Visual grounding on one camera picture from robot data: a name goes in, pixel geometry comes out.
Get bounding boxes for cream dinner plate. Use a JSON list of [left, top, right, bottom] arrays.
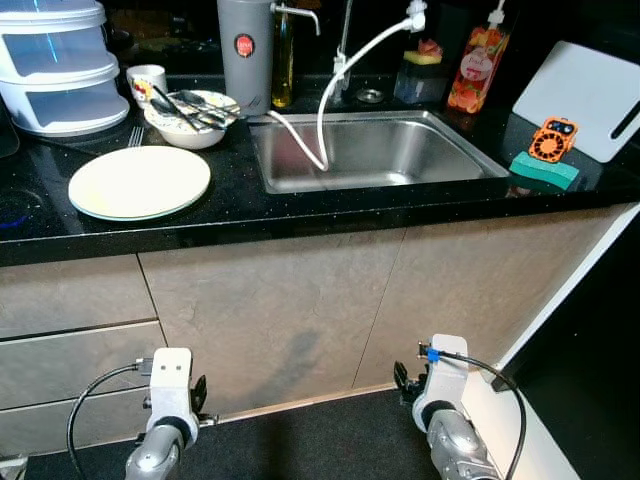
[[67, 146, 212, 219]]

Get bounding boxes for beige cabinet door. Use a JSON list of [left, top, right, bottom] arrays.
[[355, 203, 640, 391], [138, 228, 406, 419]]

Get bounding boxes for stainless steel sink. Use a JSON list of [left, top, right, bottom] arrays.
[[248, 110, 511, 195]]

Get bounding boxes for green sponge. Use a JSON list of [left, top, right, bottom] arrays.
[[508, 150, 581, 191]]

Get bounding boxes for thin white tube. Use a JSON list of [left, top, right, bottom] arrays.
[[266, 110, 326, 169]]

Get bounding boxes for orange black small gadget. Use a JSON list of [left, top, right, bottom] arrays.
[[529, 117, 579, 161]]

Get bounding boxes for dark sponge holder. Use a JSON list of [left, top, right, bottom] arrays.
[[394, 55, 446, 106]]

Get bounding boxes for grey water filter canister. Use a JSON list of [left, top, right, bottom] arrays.
[[217, 0, 321, 118]]

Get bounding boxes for white printed mug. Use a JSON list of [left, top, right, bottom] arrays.
[[126, 64, 168, 109]]

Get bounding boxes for peach dish soap bottle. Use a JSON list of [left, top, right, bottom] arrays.
[[447, 0, 513, 114]]

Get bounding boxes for yellow oil bottle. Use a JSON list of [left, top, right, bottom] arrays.
[[272, 10, 296, 109]]

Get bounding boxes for yellow sponge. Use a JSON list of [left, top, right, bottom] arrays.
[[405, 50, 443, 67]]

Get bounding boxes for white cutting board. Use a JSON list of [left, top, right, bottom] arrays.
[[512, 40, 640, 163]]

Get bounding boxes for metal sink faucet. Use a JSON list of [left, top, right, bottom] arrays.
[[335, 0, 357, 101]]

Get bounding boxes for white tiered food container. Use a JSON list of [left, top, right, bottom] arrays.
[[0, 0, 131, 138]]

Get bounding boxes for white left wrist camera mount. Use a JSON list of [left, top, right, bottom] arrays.
[[148, 348, 194, 441]]

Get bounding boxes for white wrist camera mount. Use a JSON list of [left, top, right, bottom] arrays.
[[415, 334, 469, 431], [148, 348, 194, 441]]

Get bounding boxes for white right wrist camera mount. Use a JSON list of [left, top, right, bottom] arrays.
[[415, 334, 469, 431]]

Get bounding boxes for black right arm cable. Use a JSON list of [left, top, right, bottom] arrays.
[[425, 345, 528, 480]]

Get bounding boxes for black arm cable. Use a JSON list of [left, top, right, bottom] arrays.
[[66, 360, 153, 480], [425, 345, 528, 480]]

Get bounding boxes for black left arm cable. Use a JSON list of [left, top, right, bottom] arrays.
[[66, 360, 153, 480]]

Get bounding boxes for thick white hose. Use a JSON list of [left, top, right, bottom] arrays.
[[315, 0, 429, 171]]

